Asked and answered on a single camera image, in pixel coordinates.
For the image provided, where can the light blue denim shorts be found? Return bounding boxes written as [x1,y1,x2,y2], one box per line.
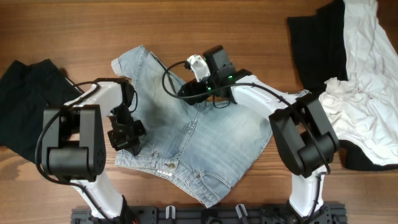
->
[111,46,272,207]

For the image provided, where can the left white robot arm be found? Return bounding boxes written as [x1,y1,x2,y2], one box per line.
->
[35,78,146,223]

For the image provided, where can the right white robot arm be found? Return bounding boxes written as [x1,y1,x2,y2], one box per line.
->
[177,45,339,223]

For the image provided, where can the folded black garment on left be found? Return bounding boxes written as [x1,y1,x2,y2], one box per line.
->
[1,59,81,162]

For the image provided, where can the black garment on right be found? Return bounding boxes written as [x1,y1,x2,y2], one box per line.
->
[287,1,397,171]

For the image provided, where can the white t-shirt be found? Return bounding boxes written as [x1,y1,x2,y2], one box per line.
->
[319,1,397,166]

